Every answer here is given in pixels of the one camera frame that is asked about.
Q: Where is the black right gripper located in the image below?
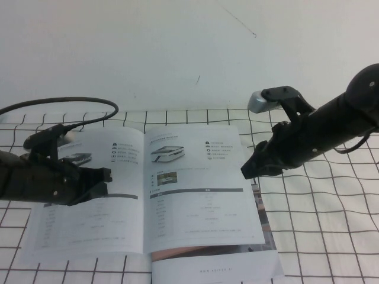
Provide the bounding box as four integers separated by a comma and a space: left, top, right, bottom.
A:
240, 114, 320, 180

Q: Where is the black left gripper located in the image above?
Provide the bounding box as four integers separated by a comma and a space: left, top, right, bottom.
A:
25, 156, 114, 207

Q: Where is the white product booklet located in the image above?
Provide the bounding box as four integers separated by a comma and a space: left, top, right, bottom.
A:
19, 124, 285, 282

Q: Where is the silver right wrist camera with mount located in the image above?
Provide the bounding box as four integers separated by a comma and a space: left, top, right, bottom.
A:
248, 85, 315, 122

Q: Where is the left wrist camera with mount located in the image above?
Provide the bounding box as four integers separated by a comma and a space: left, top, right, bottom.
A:
23, 124, 75, 167

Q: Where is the thick black left camera cable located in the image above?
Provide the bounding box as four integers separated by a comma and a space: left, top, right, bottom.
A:
0, 96, 120, 131

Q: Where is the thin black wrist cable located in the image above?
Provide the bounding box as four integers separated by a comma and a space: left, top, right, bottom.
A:
333, 130, 371, 155

